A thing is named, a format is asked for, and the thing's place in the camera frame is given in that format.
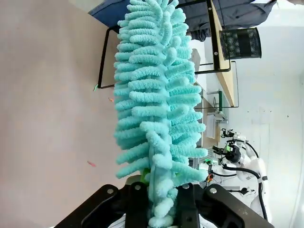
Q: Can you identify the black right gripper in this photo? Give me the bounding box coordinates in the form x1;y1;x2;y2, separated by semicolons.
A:
212;146;242;165

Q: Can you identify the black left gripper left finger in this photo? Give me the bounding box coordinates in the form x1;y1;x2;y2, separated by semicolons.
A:
54;167;152;228

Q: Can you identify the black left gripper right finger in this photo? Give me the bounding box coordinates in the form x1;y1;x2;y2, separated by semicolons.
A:
175;172;276;228

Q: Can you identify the teal chenille duster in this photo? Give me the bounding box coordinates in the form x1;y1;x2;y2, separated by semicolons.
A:
113;0;209;228

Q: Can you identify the white hanging cloth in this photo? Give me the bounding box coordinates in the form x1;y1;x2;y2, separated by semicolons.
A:
206;115;217;139

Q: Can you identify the wooden workbench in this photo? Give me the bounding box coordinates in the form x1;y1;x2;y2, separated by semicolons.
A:
201;89;229;149

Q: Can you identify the black mesh pen holder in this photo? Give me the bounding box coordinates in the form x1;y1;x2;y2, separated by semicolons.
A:
218;27;262;60

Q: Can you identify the person in dark jacket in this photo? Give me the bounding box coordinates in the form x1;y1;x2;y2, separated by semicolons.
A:
87;0;277;42

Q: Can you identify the black loose cable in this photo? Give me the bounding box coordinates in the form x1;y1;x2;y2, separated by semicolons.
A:
209;165;262;183

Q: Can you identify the aluminium frame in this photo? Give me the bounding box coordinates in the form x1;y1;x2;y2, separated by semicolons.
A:
189;156;214;171

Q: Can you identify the black frame wooden two-tier shelf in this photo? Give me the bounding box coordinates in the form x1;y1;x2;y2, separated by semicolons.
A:
97;0;239;109

